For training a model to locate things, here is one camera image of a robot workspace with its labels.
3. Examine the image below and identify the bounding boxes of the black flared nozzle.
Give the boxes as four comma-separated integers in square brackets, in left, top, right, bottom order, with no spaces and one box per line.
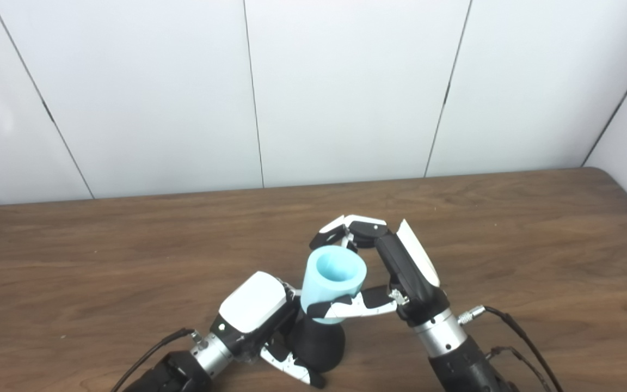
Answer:
[290,316,346,373]

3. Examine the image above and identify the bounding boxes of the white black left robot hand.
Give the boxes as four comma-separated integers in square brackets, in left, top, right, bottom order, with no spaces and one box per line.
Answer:
[210,271,326,389]

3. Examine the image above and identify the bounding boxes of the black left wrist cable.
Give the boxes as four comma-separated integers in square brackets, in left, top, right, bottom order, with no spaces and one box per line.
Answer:
[109,328,202,392]

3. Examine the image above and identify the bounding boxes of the light-blue hose piece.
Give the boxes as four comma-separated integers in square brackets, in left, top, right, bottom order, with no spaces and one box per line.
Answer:
[300,246,367,325]

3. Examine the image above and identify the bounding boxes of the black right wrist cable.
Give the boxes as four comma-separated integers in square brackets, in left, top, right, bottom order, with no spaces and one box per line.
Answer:
[458,305,564,392]

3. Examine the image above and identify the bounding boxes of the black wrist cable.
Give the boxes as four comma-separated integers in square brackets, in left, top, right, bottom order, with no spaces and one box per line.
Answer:
[109,328,202,392]
[458,305,564,392]

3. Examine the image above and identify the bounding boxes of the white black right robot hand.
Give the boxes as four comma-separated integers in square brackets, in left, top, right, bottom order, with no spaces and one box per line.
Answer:
[306,215,450,327]

